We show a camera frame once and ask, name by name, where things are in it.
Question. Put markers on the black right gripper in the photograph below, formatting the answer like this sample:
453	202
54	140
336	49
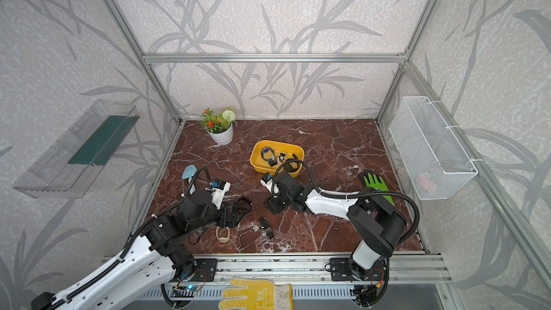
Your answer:
272	206

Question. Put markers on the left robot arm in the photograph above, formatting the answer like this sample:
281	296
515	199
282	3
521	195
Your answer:
156	253

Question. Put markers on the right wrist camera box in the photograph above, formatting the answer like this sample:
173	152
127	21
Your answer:
267	182

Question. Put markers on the white wire mesh basket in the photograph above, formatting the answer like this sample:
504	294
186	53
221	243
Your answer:
437	164

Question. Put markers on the translucent blue watch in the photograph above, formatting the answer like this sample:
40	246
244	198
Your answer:
268	155

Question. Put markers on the yellow plastic storage box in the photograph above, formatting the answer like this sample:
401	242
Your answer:
260	166

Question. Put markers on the light blue garden trowel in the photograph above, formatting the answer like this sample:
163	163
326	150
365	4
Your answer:
188	174

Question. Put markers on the white ribbed flower pot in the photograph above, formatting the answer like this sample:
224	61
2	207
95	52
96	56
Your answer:
223	138

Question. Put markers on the cream strap watch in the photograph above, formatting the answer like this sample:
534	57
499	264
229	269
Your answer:
281	157

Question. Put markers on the artificial green flower plant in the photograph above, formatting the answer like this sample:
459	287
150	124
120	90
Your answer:
217	122

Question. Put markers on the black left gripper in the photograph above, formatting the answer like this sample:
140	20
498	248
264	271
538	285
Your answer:
233	222

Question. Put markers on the green and black work glove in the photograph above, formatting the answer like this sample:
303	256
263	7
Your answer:
372	180

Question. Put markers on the clear acrylic wall shelf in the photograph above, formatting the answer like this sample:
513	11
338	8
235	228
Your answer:
71	165

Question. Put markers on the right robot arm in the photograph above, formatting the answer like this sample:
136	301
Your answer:
382	219

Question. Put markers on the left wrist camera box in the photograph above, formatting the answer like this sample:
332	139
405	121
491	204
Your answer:
218	190

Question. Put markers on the yellow knit work glove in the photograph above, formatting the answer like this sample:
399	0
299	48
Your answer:
252	294

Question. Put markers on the rugged black digital watch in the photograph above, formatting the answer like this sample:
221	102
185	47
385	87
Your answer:
242	207

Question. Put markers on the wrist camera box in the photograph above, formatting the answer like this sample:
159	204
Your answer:
267	182
218	190

